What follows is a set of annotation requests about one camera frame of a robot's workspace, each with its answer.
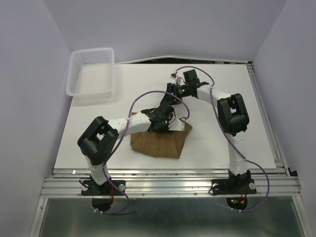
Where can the brown fabric skirt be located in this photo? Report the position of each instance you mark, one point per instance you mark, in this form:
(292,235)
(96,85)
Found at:
(160,145)

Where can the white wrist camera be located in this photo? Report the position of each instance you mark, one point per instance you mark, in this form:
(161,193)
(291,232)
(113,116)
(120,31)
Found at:
(177,79)
(177,125)

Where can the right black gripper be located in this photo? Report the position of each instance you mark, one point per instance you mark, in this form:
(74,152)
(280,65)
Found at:
(172,88)

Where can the aluminium frame rail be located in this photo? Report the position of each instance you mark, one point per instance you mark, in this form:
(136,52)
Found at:
(169,197)

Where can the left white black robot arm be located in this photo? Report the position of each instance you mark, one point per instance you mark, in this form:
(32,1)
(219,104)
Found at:
(98,140)

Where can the white plastic mesh basket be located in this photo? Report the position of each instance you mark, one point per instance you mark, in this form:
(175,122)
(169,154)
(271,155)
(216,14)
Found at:
(91,74)

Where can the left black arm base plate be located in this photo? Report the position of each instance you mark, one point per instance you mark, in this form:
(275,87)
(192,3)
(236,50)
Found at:
(102,196)

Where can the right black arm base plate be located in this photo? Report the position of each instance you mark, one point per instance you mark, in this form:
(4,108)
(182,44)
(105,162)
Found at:
(237,192)

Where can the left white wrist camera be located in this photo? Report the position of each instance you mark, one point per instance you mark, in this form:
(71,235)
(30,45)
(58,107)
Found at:
(177,125)

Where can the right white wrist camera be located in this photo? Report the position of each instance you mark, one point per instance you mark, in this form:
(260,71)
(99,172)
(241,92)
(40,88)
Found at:
(177,79)

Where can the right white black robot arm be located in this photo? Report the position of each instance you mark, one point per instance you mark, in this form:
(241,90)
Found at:
(232,117)

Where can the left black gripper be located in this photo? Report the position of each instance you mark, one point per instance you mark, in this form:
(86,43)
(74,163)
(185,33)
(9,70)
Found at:
(165,129)

